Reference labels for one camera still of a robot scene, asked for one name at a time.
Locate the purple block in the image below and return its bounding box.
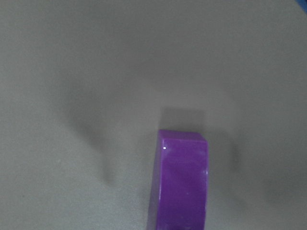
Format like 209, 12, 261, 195
146, 130, 209, 230

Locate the brown paper table cover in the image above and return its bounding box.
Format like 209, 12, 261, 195
0, 0, 307, 230

